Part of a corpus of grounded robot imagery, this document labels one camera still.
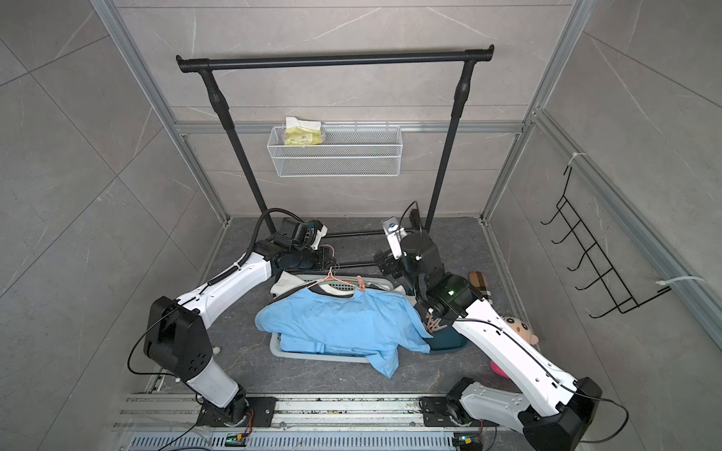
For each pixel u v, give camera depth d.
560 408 0.37
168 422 0.73
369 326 0.77
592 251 0.68
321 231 0.80
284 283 0.86
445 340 0.86
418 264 0.48
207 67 0.55
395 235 0.56
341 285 0.83
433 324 0.88
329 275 0.82
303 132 0.86
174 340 0.44
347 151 1.01
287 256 0.63
